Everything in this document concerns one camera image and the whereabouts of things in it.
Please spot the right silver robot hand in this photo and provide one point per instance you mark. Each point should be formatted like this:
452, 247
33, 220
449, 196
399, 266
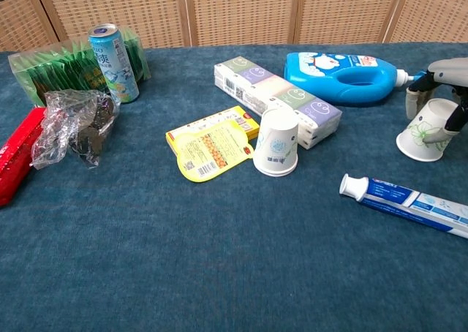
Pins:
453, 68

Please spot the white paper cup green flowers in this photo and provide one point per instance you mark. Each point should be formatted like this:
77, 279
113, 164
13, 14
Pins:
426, 127

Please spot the clear box green sachets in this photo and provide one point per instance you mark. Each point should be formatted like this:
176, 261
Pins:
55, 72

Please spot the light blue drink can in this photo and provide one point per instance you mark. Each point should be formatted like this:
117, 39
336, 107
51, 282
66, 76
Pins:
113, 65

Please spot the blue detergent bottle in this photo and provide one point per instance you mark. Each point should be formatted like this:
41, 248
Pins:
318, 79

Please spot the blue white toothpaste tube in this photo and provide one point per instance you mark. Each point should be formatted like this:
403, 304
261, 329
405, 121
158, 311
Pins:
402, 202

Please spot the crumpled clear plastic bag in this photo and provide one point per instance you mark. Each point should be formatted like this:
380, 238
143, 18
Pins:
69, 123

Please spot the red snack package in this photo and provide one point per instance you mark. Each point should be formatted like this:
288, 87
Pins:
14, 156

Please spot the pastel tissue multipack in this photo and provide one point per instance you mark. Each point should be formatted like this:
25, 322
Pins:
256, 87

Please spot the wicker folding screen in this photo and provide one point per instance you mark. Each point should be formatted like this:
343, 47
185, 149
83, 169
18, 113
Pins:
241, 10

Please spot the flat yellow cardboard box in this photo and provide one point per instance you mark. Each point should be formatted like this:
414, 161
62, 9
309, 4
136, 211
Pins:
212, 121

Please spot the yellow snack pouch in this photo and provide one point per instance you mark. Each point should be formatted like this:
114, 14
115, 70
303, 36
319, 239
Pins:
208, 153

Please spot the dark blue table cloth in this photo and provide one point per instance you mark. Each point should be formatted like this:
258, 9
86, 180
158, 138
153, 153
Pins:
219, 259

